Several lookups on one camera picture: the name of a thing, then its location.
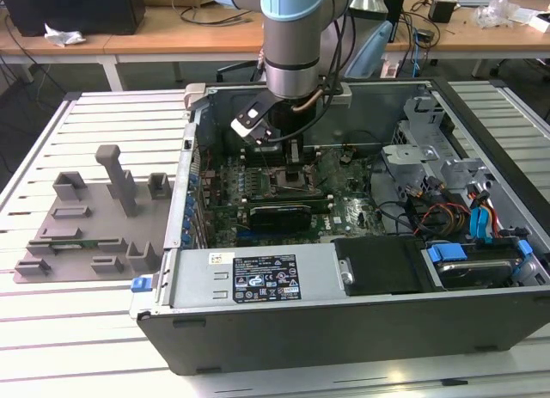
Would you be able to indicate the green motherboard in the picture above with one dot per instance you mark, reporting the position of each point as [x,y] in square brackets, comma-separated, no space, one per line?
[350,191]

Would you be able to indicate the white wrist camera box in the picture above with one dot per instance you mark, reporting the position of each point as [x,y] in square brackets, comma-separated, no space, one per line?
[251,123]

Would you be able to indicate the silver CPU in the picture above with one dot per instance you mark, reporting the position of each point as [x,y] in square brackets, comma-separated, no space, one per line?
[285,178]

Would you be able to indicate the wooden desk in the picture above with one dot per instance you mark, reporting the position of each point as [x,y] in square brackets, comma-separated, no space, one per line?
[472,37]
[150,37]

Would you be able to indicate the round coin battery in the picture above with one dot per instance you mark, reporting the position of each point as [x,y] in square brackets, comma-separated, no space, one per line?
[346,156]

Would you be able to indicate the black RAM slot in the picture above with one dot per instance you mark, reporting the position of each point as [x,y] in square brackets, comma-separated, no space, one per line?
[320,197]
[320,201]

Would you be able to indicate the CPU socket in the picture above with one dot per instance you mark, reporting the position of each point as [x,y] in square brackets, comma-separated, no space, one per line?
[275,189]

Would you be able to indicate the white plastic stand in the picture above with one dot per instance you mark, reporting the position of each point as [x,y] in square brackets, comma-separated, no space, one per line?
[389,69]

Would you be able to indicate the black desktop box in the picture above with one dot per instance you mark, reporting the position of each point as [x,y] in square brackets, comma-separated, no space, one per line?
[397,15]

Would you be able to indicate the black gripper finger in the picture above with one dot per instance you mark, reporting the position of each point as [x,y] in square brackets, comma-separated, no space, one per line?
[296,172]

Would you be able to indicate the black and grey PC case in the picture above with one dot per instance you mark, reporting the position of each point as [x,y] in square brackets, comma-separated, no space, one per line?
[344,342]

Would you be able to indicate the black graphics card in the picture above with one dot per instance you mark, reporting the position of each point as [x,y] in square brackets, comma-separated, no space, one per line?
[279,219]

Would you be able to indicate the crumpled white paper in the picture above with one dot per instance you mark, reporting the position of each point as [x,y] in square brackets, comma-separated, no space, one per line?
[64,36]

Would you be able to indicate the green RAM stick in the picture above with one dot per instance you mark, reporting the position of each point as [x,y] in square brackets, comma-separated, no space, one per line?
[88,244]

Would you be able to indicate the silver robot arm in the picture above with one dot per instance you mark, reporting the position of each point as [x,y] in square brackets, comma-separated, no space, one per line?
[292,41]

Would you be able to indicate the thin metal locking lever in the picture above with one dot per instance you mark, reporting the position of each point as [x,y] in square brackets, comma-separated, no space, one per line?
[269,166]

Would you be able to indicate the small white box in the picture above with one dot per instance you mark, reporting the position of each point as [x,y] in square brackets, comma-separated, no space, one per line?
[541,23]

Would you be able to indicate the grey power supply unit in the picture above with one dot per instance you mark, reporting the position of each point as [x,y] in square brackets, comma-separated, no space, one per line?
[193,277]

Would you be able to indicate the silver metal drive cage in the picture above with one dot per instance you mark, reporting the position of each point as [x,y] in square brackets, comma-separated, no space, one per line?
[412,155]

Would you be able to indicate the small copper heatsink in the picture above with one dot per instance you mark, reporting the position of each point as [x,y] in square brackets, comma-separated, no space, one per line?
[209,174]

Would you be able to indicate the grey plastic parts rack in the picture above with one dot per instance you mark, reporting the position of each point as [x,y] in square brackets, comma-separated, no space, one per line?
[103,219]

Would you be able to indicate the blue case latch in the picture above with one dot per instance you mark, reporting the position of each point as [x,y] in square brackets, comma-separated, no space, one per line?
[139,284]

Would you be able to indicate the clear plastic bags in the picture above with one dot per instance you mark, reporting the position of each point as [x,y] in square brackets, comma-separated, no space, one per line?
[494,13]

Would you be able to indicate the small black adapter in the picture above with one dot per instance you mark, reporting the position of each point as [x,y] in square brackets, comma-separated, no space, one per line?
[425,35]

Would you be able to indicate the small black box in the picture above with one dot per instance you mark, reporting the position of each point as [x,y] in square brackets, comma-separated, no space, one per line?
[440,10]

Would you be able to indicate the hard disk in blue carrier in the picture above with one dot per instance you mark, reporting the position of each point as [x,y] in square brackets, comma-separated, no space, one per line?
[472,271]

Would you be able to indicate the black plastic shroud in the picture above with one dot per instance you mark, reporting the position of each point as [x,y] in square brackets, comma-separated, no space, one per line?
[378,265]

